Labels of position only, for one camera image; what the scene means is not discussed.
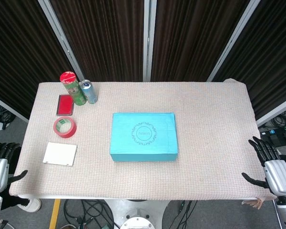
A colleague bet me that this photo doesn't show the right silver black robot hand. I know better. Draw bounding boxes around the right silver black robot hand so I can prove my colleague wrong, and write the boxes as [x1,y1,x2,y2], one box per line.
[242,136,286,196]

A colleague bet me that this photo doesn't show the light blue shoe box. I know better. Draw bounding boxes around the light blue shoe box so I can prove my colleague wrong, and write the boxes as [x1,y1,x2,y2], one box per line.
[109,112,178,162]

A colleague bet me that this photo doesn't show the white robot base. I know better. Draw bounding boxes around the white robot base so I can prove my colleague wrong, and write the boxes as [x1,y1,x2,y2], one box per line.
[104,199,170,229]

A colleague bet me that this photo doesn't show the white card pad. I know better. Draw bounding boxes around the white card pad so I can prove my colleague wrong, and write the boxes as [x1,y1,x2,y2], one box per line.
[42,142,78,167]

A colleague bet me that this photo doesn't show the green canister with red lid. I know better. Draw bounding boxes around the green canister with red lid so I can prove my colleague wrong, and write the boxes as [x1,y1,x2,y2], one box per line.
[60,71,87,106]

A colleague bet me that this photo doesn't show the person's dark trouser leg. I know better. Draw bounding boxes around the person's dark trouser leg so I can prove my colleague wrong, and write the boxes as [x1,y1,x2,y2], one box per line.
[0,188,23,211]

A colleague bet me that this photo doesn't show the white sneaker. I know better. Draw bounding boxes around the white sneaker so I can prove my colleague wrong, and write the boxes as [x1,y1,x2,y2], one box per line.
[16,198,42,213]

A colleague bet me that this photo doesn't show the beige waffle tablecloth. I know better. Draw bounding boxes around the beige waffle tablecloth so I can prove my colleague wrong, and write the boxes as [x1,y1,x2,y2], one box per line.
[9,78,277,201]

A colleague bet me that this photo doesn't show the red tape roll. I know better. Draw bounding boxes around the red tape roll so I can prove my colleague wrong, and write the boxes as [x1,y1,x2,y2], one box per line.
[53,116,77,139]

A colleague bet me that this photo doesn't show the red stamp pad black case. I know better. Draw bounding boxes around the red stamp pad black case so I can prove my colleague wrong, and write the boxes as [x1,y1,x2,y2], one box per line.
[56,94,75,117]

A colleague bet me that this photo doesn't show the light blue drink can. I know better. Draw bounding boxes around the light blue drink can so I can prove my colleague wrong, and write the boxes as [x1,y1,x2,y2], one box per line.
[80,79,98,104]

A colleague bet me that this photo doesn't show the dark ribbed divider panel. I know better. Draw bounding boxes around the dark ribbed divider panel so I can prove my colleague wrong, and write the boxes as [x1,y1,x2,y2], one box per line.
[0,0,75,120]
[207,0,286,127]
[144,0,260,83]
[39,0,150,83]

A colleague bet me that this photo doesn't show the tangled cables by panel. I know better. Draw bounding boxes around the tangled cables by panel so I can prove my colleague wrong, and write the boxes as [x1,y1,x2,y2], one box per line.
[0,100,16,131]

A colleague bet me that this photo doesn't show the black floor cable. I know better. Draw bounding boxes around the black floor cable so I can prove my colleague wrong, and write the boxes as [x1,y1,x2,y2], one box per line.
[81,199,115,229]
[63,199,86,227]

